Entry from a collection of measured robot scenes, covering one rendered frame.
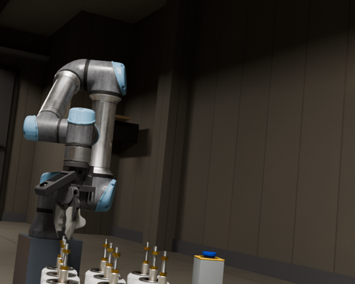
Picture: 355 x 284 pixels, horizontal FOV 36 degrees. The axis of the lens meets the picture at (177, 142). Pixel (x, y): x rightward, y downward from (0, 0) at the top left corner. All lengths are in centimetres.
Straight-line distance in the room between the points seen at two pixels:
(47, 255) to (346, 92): 243
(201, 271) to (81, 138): 49
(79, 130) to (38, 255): 53
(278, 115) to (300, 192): 65
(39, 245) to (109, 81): 61
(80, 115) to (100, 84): 42
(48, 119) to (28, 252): 47
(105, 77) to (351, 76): 214
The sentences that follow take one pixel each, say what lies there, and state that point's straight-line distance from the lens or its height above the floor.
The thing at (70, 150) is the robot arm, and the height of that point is 57.
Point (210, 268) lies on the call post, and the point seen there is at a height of 29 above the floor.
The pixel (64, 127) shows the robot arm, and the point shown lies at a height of 65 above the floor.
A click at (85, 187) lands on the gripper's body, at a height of 48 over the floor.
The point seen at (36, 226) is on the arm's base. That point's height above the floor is 34.
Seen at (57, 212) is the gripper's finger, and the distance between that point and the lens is 156.
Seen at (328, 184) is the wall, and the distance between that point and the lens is 372.
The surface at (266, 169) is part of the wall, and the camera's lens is 424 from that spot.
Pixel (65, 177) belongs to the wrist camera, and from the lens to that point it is 150.
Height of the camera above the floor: 45
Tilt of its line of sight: 7 degrees up
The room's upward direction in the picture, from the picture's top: 5 degrees clockwise
